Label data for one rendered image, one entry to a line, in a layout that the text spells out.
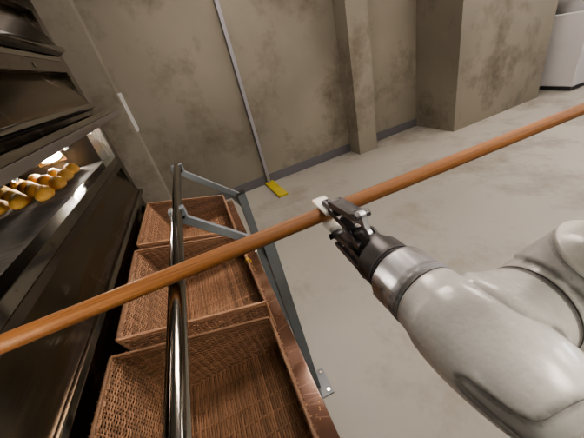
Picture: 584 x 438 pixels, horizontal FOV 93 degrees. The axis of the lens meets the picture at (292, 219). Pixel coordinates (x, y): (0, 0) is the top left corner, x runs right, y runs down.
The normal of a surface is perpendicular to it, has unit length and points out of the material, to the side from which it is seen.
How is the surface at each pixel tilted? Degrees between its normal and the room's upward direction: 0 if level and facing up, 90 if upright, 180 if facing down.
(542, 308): 28
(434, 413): 0
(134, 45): 90
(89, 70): 90
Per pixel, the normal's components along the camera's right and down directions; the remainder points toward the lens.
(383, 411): -0.22, -0.83
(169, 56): 0.40, 0.40
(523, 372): -0.52, -0.47
